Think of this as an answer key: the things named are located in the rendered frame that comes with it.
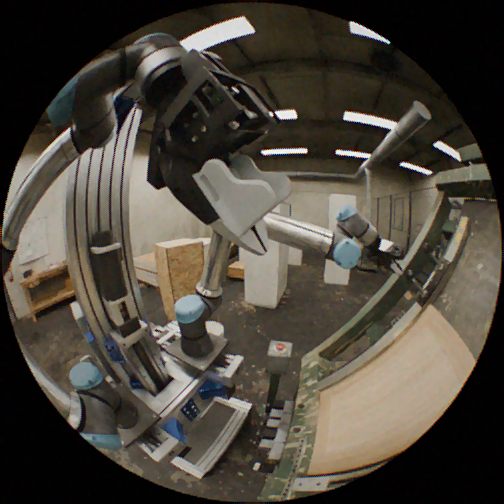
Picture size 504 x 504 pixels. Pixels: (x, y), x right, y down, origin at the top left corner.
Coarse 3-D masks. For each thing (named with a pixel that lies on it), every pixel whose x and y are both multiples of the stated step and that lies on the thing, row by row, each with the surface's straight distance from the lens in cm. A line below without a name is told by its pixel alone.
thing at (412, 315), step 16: (464, 240) 81; (448, 256) 76; (448, 272) 73; (416, 304) 71; (400, 320) 71; (384, 336) 72; (400, 336) 70; (368, 352) 73; (352, 368) 75; (320, 384) 83
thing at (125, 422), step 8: (120, 400) 61; (128, 400) 66; (120, 408) 60; (128, 408) 64; (136, 408) 68; (120, 416) 62; (128, 416) 63; (136, 416) 65; (120, 424) 65; (128, 424) 64
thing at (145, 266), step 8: (144, 256) 450; (152, 256) 437; (136, 264) 434; (144, 264) 399; (152, 264) 371; (136, 272) 448; (144, 272) 410; (152, 272) 384; (144, 280) 424; (152, 280) 391
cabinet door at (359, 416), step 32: (416, 320) 70; (384, 352) 71; (416, 352) 64; (448, 352) 59; (352, 384) 73; (384, 384) 65; (416, 384) 60; (448, 384) 57; (320, 416) 77; (352, 416) 68; (384, 416) 61; (416, 416) 58; (320, 448) 72; (352, 448) 64; (384, 448) 59
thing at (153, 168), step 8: (160, 104) 19; (168, 104) 18; (160, 112) 19; (152, 136) 20; (152, 144) 20; (152, 152) 20; (152, 160) 21; (152, 168) 21; (152, 176) 21; (160, 176) 21; (152, 184) 22; (160, 184) 22
